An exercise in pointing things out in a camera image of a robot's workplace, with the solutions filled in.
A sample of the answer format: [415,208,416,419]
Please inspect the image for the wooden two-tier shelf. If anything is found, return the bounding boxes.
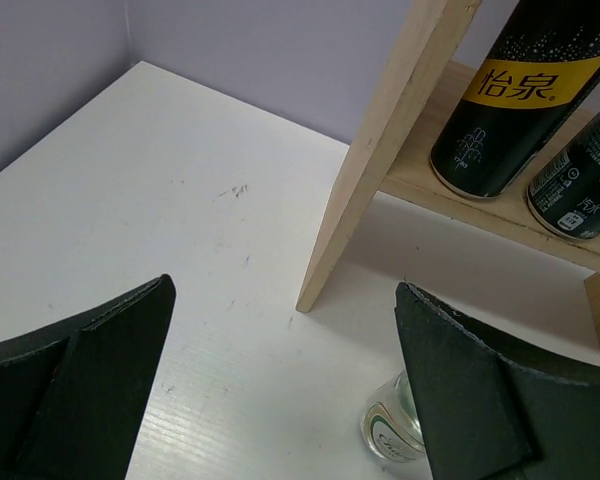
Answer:
[296,1,600,348]

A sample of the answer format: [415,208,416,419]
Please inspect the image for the clear glass bottle green cap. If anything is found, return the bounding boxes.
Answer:
[360,370,426,464]

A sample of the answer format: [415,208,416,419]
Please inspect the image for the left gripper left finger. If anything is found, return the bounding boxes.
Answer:
[0,274,176,479]

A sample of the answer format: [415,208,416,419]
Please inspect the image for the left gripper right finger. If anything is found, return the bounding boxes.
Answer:
[395,282,600,479]

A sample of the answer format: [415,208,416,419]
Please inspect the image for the black can yellow label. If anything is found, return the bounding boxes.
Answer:
[526,112,600,241]

